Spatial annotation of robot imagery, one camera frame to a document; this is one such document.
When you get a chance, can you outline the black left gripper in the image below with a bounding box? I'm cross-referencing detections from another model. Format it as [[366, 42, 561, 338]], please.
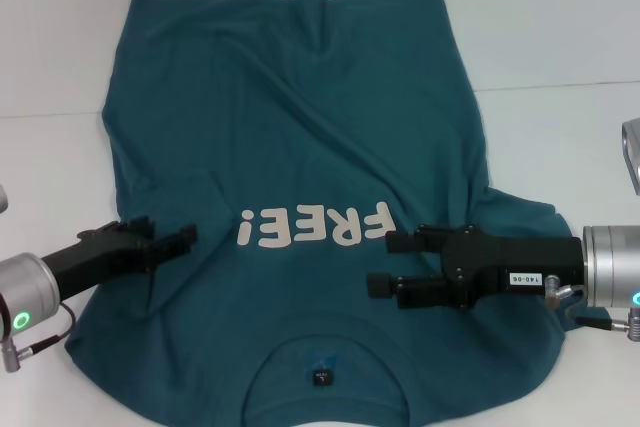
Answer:
[[41, 215, 199, 301]]

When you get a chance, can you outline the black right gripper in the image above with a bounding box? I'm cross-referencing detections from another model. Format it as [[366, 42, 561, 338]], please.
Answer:
[[365, 223, 588, 311]]

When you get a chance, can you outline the teal blue printed t-shirt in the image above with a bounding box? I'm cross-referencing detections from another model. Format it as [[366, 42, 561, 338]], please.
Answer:
[[63, 0, 572, 427]]

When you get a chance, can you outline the left arm dark cable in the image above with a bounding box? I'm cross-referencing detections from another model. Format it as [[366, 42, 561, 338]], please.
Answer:
[[0, 291, 77, 374]]

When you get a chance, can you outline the arm dark cable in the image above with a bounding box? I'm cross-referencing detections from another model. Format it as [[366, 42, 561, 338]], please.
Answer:
[[0, 291, 77, 374], [544, 274, 640, 344]]

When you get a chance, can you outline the right arm dark cable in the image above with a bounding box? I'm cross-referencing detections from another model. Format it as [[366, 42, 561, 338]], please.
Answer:
[[544, 274, 640, 344]]

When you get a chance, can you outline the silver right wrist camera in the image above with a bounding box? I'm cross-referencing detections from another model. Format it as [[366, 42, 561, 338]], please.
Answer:
[[620, 117, 640, 197]]

